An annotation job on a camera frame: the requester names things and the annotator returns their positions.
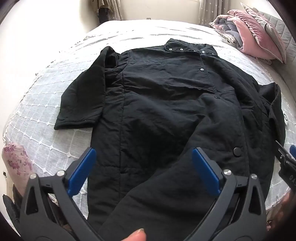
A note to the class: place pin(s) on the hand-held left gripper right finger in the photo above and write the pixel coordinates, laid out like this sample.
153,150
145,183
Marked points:
205,171

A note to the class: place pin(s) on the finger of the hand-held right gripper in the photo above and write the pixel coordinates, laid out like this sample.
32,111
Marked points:
293,151
282,150

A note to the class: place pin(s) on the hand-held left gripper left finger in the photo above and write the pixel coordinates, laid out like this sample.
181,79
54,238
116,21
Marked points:
82,171

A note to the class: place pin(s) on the black padded coat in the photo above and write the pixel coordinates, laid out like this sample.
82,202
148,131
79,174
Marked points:
161,104

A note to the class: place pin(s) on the hanging brown clothes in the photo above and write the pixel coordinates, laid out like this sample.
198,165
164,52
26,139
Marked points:
103,9

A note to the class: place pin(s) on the person's left hand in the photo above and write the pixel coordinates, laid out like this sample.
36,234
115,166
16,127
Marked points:
135,236

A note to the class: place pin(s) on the white garment tag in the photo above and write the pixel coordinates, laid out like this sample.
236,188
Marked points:
285,119

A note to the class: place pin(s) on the pink floral cloth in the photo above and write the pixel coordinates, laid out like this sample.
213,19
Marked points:
15,162

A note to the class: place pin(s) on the bed with grey checked bedspread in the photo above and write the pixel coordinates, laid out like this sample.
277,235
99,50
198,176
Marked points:
41,111

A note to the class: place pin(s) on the pink velvet pillow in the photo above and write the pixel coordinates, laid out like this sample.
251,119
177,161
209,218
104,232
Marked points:
252,34

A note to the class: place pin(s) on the grey padded headboard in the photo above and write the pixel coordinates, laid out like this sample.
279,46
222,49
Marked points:
285,30

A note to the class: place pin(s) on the grey velvet pillow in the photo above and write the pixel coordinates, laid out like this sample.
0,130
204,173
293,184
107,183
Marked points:
270,25

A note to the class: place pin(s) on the folded grey floral quilt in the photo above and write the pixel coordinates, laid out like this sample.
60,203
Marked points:
227,30

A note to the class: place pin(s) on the beige curtain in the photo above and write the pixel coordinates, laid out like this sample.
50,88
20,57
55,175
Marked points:
116,9
212,10

